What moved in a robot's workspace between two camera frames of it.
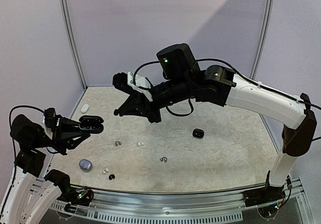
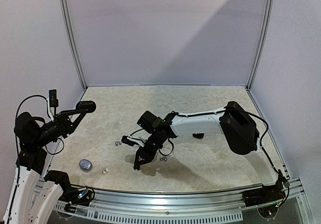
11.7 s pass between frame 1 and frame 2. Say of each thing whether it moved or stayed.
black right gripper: moved
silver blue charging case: stayed
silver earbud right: stayed
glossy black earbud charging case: stayed
